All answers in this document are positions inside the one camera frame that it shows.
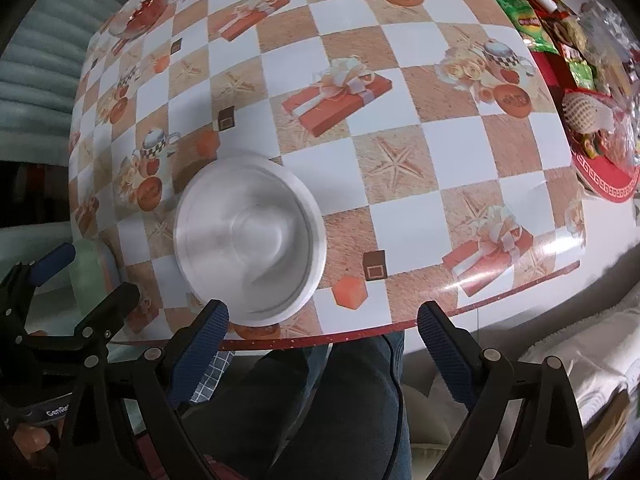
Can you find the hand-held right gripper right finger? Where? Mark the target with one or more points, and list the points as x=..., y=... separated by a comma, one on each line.
x=445, y=355

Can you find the person's legs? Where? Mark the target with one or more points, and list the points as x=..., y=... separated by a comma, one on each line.
x=325, y=400

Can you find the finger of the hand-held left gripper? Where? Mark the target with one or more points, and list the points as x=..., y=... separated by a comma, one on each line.
x=117, y=302
x=50, y=262

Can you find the clear plastic bag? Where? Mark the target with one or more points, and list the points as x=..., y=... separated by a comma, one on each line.
x=617, y=50

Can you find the white foam bowl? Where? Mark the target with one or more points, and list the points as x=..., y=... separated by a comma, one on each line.
x=240, y=240
x=265, y=318

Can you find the large green snack packet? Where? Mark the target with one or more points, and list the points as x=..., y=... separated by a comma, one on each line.
x=520, y=15

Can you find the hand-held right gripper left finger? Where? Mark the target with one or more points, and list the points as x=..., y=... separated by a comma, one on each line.
x=200, y=355

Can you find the red round snack tray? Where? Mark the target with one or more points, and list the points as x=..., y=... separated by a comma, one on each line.
x=607, y=185

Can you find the person's left hand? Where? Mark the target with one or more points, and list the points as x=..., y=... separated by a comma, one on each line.
x=30, y=440

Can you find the white cloth cover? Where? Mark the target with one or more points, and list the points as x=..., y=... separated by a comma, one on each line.
x=600, y=350

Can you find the pale green ribbed cushion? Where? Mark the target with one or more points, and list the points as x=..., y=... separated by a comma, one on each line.
x=45, y=75

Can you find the green square plate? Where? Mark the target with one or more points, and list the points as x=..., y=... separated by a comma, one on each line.
x=92, y=270

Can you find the white foam fruit net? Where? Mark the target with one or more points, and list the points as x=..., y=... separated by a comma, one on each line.
x=585, y=110

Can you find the small green snack packet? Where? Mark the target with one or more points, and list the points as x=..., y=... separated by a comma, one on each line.
x=582, y=72

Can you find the blue checkered cloth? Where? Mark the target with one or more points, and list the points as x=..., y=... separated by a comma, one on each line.
x=215, y=375

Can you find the checkered printed tablecloth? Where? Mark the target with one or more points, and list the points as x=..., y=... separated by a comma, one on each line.
x=350, y=170

